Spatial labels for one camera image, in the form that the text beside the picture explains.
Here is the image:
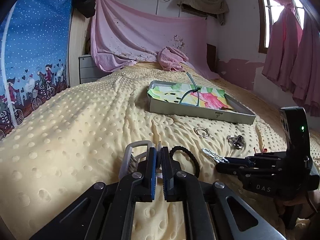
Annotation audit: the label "brown cloth on shelf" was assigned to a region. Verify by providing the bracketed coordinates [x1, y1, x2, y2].
[177, 0, 229, 25]

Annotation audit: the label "black hanging bag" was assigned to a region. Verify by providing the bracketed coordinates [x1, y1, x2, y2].
[72, 0, 95, 18]

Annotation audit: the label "black hair tie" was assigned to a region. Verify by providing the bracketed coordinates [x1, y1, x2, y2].
[169, 145, 201, 179]

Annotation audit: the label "yellow dotted bed blanket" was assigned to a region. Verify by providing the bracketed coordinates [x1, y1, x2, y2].
[1, 63, 309, 239]

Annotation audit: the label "person's right hand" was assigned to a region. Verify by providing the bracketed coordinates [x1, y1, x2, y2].
[276, 190, 319, 218]

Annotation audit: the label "wooden window frame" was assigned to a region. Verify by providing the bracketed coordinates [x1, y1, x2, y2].
[258, 0, 273, 54]

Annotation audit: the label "teal watch strap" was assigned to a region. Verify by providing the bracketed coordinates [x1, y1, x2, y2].
[178, 71, 202, 106]

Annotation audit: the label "pink window curtain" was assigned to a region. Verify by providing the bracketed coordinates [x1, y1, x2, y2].
[262, 0, 319, 117]

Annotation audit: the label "grey drawer cabinet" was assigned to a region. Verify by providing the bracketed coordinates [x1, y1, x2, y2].
[79, 55, 109, 84]

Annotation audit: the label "grey metal tray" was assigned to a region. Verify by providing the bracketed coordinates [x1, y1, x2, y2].
[147, 81, 255, 125]

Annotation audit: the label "small silver ring pair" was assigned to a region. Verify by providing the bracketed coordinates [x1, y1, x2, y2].
[194, 126, 211, 139]

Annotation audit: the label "silver hoop earrings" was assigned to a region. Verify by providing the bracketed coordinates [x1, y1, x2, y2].
[227, 135, 245, 150]

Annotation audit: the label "silver hair barrette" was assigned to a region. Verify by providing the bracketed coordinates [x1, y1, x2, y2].
[202, 148, 229, 163]

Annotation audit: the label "colourful floral paper liner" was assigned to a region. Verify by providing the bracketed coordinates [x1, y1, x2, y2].
[148, 83, 233, 110]

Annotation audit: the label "wooden wardrobe panel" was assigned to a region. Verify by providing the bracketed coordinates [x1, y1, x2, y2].
[67, 9, 90, 87]

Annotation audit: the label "blue cartoon fabric wardrobe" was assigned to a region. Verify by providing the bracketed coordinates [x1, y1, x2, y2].
[1, 0, 72, 139]

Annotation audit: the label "pink hanging bedsheet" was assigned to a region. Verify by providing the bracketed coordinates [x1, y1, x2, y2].
[91, 0, 219, 80]

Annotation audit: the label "pink crumpled towel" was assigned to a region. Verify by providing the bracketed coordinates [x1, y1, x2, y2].
[157, 47, 189, 72]

